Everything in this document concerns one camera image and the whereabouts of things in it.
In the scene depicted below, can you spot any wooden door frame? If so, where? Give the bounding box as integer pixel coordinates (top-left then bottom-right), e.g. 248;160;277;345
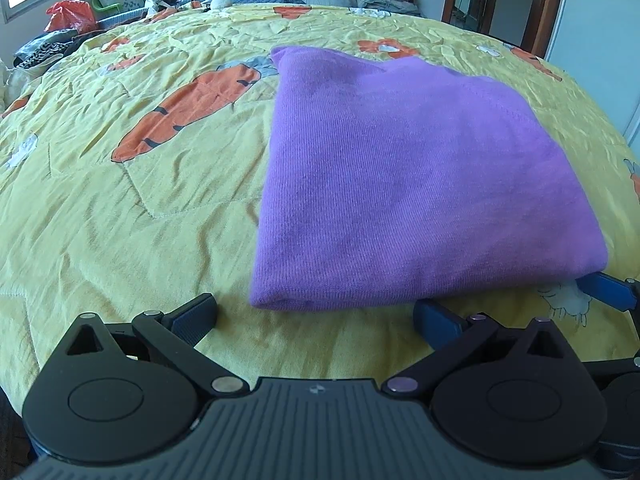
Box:
442;0;568;56

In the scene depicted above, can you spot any green plastic chair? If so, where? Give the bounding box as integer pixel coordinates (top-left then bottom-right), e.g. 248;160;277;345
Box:
92;0;161;17

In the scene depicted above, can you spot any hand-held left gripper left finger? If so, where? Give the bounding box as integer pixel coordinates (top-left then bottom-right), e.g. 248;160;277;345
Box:
50;292;251;402

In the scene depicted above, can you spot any orange plastic bag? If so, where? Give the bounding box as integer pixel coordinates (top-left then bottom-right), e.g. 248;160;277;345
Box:
45;0;98;35

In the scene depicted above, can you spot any yellow carrot print quilt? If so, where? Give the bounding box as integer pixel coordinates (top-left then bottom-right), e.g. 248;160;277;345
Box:
0;2;640;411

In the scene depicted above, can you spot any purple sweater with red trim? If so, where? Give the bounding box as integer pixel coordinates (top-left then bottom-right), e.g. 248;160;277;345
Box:
250;45;610;311

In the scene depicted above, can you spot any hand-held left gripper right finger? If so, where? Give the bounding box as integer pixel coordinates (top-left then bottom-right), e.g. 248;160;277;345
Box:
381;297;578;401

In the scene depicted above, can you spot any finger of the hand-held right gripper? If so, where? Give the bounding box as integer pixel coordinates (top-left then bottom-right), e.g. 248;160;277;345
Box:
577;271;640;312

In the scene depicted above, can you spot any zebra striped cloth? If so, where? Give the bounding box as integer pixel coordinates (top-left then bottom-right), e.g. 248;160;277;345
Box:
14;30;81;68

